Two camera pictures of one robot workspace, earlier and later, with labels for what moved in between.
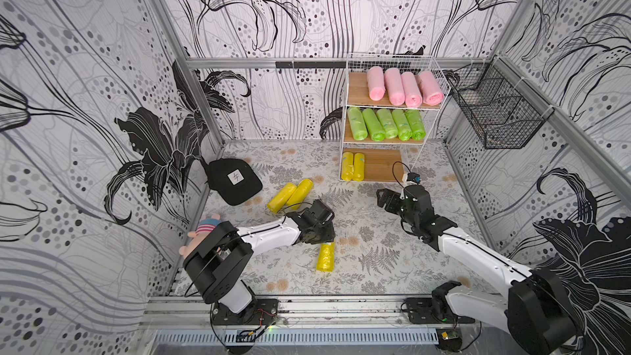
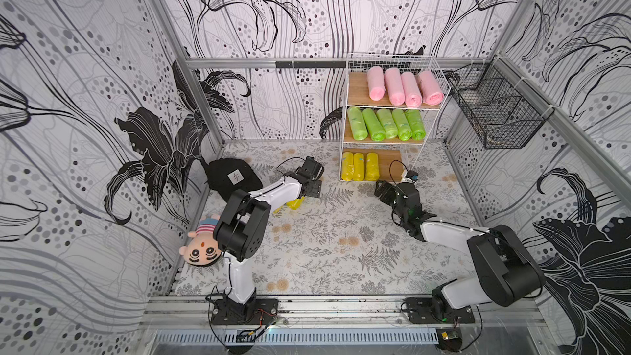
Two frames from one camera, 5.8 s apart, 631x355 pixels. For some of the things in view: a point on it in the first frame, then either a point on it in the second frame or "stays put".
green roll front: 403,125 stays put
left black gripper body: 322,233 to 313,189
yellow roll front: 325,257 to 372,172
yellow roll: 358,167 stays put
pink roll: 394,86 stays put
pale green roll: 389,122 stays put
